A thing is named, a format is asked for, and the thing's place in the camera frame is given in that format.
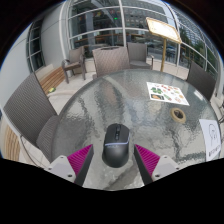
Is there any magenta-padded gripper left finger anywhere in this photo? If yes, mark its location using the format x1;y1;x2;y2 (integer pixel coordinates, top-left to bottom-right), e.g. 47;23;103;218
45;143;95;187

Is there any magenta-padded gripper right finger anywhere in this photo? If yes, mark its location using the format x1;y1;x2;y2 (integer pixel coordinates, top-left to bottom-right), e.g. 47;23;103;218
133;143;181;186

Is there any black computer mouse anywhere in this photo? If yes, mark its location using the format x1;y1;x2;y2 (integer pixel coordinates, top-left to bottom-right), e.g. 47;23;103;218
101;123;131;169

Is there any white printed mouse pad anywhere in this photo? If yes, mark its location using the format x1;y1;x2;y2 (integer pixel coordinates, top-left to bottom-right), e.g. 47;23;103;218
198;118;223;163

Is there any tan tape roll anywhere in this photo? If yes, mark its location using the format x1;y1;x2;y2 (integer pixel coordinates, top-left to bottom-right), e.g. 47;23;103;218
170;107;188;124

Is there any colourful printed menu card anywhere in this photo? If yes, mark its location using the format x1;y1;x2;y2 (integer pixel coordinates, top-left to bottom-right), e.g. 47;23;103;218
146;81;190;107

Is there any wooden slatted bench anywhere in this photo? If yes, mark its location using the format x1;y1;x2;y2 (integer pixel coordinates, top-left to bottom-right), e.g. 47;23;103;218
34;63;67;96
0;117;22;162

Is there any grey wicker chair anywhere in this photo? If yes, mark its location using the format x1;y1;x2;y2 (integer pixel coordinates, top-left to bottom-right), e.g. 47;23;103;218
126;42;155;70
185;61;217;102
2;71;60;164
91;45;131;79
61;46;87;84

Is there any golden menu stand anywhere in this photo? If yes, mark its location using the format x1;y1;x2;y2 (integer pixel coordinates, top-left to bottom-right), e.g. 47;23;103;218
145;17;183;73

